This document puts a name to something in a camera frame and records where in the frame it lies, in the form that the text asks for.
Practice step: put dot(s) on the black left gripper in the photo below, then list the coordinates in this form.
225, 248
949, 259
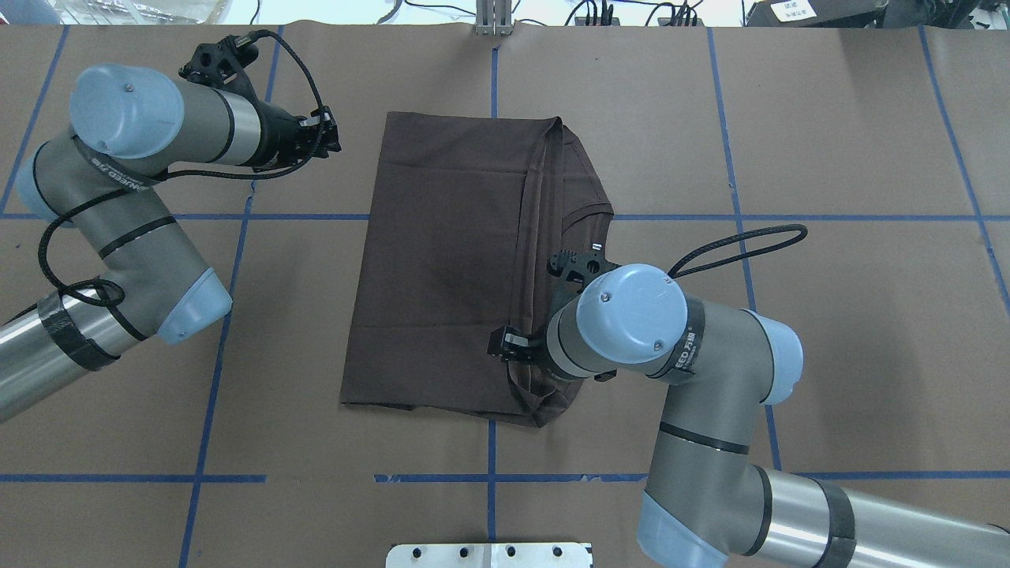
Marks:
511, 342

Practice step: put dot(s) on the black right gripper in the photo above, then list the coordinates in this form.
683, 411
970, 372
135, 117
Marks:
277, 136

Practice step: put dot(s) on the dark brown t-shirt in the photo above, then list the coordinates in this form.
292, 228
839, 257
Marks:
466, 213

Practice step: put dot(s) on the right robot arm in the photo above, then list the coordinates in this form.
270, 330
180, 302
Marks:
704, 501

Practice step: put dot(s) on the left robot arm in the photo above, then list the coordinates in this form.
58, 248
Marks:
129, 125

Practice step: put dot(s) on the blue tape line lengthwise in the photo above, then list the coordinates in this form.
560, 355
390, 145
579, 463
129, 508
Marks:
491, 474

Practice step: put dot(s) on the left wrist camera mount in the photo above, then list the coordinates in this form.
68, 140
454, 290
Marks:
575, 271

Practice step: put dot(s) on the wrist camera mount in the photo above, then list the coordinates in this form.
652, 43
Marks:
222, 65
575, 271

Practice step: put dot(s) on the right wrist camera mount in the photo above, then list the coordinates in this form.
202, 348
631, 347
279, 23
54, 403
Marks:
222, 65

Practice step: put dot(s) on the aluminium frame post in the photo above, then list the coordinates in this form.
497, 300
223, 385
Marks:
494, 17

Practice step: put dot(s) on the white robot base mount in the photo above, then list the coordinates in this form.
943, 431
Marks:
515, 554

